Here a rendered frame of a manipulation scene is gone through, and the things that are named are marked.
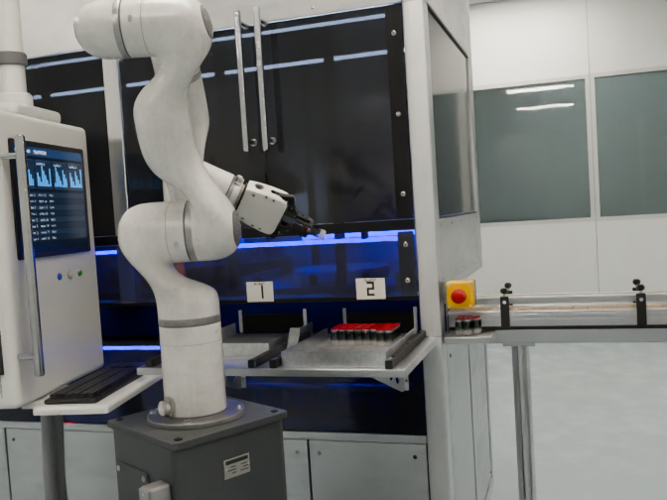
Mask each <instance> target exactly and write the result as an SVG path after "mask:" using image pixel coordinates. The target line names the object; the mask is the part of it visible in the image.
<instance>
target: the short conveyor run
mask: <svg viewBox="0 0 667 500"><path fill-rule="evenodd" d="M632 284H634V285H635V288H632V291H630V292H589V293H549V294H512V291H509V288H510V287H511V284H510V283H505V284H504V288H501V289H500V292H501V293H502V295H476V304H477V305H497V304H500V306H474V307H473V308H472V309H452V310H451V311H450V312H448V332H450V331H451V330H456V327H455V323H456V321H455V318H457V316H458V315H464V316H466V315H472V316H474V315H480V320H481V330H495V331H496V338H495V339H494V341H493V342H492V343H561V342H667V302H665V303H647V302H646V301H667V291H644V290H645V286H643V284H640V280H639V279H633V280H632ZM595 302H633V303H614V304H563V305H513V304H547V303H595Z"/></svg>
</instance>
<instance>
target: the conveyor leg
mask: <svg viewBox="0 0 667 500"><path fill-rule="evenodd" d="M502 345H503V346H511V353H512V373H513V392H514V412H515V431H516V451H517V470H518V490H519V500H537V496H536V476H535V455H534V436H533V416H532V395H531V375H530V355H529V346H535V345H536V343H502Z"/></svg>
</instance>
